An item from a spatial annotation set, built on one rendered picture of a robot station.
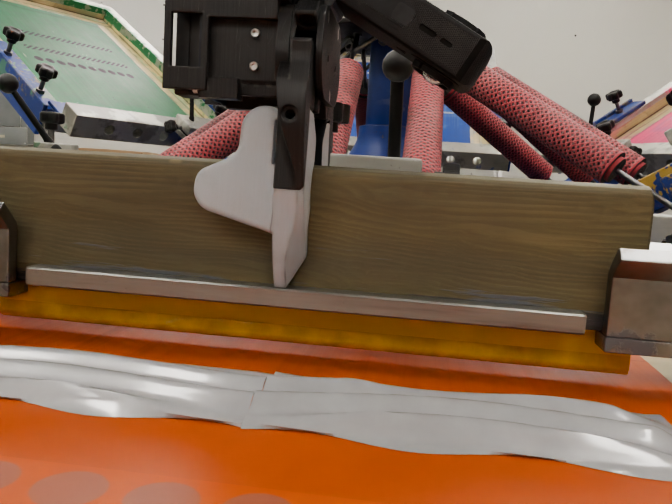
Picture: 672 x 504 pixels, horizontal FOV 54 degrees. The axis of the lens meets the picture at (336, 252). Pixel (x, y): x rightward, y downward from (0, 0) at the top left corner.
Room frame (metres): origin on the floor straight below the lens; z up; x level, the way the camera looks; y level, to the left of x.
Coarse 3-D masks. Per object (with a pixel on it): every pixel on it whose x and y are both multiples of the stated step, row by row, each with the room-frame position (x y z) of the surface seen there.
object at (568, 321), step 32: (96, 288) 0.35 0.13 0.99; (128, 288) 0.35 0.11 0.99; (160, 288) 0.34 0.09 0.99; (192, 288) 0.34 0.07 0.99; (224, 288) 0.34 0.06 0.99; (256, 288) 0.34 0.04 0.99; (288, 288) 0.34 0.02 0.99; (320, 288) 0.34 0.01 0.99; (448, 320) 0.32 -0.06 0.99; (480, 320) 0.32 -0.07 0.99; (512, 320) 0.32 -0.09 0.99; (544, 320) 0.32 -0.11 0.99; (576, 320) 0.32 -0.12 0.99
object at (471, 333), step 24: (48, 288) 0.38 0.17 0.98; (168, 312) 0.37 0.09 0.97; (192, 312) 0.36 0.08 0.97; (216, 312) 0.36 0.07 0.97; (240, 312) 0.36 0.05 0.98; (264, 312) 0.36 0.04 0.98; (288, 312) 0.36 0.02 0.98; (312, 312) 0.36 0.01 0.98; (432, 336) 0.35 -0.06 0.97; (456, 336) 0.35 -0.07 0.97; (480, 336) 0.35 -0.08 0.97; (504, 336) 0.34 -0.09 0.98; (528, 336) 0.34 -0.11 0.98; (552, 336) 0.34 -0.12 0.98; (576, 336) 0.34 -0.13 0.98
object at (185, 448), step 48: (0, 336) 0.35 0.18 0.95; (48, 336) 0.36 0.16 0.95; (96, 336) 0.37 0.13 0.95; (144, 336) 0.37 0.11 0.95; (192, 336) 0.38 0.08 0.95; (0, 432) 0.23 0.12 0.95; (48, 432) 0.23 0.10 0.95; (96, 432) 0.23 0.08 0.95; (144, 432) 0.23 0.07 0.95; (192, 432) 0.24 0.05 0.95
